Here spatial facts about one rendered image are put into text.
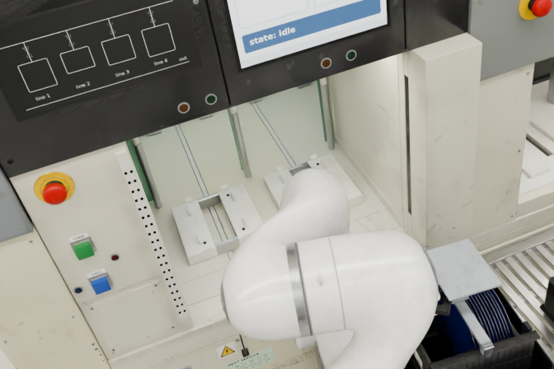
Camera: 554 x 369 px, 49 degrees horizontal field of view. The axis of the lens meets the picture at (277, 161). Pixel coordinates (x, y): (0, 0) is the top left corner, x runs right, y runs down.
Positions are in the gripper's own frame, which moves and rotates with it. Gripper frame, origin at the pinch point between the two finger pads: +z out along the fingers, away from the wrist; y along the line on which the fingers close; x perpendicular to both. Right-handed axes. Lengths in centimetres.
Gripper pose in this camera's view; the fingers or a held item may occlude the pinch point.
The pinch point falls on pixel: (457, 276)
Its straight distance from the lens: 118.1
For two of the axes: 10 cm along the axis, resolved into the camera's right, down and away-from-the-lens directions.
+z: 9.6, -2.6, 1.0
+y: 2.4, 5.6, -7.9
